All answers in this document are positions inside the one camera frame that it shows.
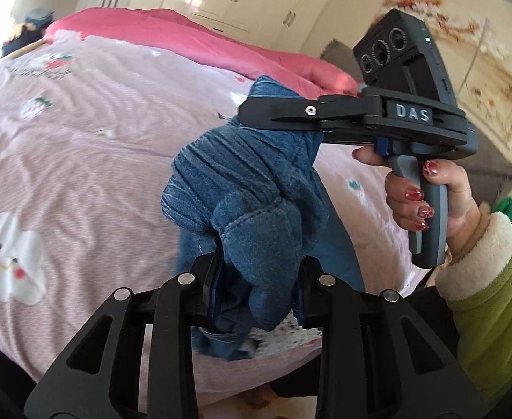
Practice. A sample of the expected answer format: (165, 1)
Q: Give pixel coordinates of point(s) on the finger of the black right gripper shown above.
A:
(279, 114)

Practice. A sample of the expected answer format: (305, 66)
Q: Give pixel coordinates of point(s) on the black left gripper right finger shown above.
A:
(379, 359)

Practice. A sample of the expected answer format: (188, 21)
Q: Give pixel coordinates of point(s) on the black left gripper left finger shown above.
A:
(97, 375)

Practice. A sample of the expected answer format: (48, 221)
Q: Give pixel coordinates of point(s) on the blue denim pants lace hem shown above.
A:
(257, 195)

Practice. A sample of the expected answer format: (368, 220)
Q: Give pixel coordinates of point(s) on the green sleeve cream cuff forearm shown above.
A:
(477, 287)

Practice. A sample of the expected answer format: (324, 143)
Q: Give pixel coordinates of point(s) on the right hand red nails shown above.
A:
(412, 212)

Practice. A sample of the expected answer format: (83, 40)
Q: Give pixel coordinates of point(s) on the grey padded headboard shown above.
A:
(489, 171)

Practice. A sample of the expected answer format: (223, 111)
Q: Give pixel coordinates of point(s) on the pink quilt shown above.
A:
(166, 29)

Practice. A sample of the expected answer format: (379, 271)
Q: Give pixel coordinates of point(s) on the pink strawberry print bedsheet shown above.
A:
(89, 129)

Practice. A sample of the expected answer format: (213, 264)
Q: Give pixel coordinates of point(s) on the dark clothes pile beside bed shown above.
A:
(32, 30)

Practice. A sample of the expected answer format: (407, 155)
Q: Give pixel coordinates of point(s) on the floral wall painting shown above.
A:
(477, 51)

